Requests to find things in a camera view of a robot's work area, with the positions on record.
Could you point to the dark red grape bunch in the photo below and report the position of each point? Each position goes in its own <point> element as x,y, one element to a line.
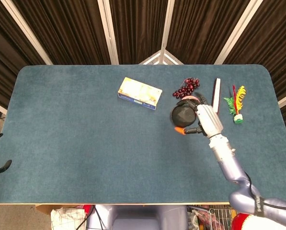
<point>188,88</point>

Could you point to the small red object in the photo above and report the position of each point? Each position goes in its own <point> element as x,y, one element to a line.
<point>87,208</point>

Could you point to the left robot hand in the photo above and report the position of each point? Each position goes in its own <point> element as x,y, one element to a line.
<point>5,165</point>

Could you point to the red white knitted hat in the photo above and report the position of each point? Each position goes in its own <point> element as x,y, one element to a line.
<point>239,221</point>

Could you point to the folded dark red fan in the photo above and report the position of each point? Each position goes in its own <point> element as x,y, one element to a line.
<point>217,91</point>

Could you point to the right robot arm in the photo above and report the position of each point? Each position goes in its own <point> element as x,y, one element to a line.
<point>229,165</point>

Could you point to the brown pleated partition screen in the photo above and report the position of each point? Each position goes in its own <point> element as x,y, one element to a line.
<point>138,24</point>

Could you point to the colourful feather shuttlecock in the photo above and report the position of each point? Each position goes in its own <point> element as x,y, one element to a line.
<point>238,118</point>

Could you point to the red adhesive tape roll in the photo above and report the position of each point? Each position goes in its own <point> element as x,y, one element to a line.
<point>189,97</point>

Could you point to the blue felt table cover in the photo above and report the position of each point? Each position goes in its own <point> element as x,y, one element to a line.
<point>73,143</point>

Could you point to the lavender robot torso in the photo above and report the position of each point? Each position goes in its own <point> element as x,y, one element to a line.
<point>138,218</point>

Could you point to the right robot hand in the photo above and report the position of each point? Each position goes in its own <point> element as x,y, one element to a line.
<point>209,119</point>

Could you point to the blue yellow cardboard box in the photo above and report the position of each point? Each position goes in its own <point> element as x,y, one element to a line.
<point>140,93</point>

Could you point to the white checked bag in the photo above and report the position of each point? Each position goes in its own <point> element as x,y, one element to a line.
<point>66,219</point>

